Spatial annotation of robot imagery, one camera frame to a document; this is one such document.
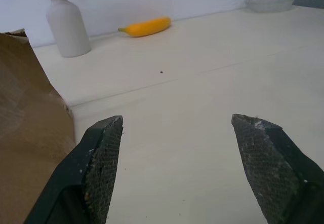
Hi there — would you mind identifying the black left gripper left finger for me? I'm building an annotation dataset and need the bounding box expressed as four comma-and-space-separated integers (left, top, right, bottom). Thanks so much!
24, 115, 124, 224

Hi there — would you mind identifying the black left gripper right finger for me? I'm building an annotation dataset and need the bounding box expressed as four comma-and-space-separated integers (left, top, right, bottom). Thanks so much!
231, 114, 324, 224

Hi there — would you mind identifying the brown paper bag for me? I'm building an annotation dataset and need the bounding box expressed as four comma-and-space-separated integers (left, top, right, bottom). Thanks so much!
0, 28, 76, 224

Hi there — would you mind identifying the white ceramic vase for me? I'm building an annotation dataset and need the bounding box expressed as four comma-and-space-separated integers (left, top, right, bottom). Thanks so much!
45, 0, 92, 58

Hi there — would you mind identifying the yellow banana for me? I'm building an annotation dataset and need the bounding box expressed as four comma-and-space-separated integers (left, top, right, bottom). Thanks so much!
118, 16, 172, 38

